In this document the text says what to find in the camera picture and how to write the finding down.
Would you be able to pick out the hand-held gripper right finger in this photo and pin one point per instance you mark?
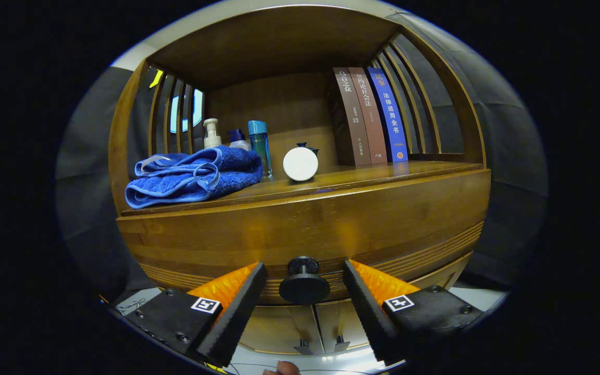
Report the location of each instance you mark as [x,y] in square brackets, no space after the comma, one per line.
[367,312]

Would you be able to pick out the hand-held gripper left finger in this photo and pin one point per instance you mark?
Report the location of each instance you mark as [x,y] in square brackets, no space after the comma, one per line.
[240,312]

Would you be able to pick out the wooden drawer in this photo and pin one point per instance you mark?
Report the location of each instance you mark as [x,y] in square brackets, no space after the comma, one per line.
[305,224]

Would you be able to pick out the white tube green cap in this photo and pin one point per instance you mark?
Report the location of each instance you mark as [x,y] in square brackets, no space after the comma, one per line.
[300,164]

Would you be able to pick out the wooden cabinet door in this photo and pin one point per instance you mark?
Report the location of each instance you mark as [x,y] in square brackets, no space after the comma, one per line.
[344,325]
[279,328]

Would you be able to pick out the wooden countertop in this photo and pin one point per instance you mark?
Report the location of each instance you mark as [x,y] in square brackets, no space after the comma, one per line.
[383,174]

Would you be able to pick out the wooden cabinet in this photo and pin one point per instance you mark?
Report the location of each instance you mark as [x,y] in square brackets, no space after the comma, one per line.
[279,41]

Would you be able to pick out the blue folded towel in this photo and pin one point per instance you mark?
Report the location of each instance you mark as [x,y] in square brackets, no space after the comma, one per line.
[190,177]

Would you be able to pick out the teal transparent bottle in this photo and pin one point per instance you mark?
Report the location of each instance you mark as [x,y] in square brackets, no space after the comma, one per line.
[260,148]

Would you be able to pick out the white lotion bottle blue cap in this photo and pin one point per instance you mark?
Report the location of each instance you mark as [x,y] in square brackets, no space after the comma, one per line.
[237,140]

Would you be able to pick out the blue lidded teacup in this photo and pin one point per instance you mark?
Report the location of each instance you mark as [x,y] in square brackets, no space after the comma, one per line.
[311,148]

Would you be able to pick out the white pump bottle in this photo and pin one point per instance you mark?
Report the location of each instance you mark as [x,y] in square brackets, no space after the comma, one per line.
[211,136]

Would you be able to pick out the reddish brown book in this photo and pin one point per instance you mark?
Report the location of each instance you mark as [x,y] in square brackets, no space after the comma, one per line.
[370,120]

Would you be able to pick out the blue book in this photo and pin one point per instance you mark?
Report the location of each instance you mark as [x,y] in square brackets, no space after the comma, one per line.
[389,114]

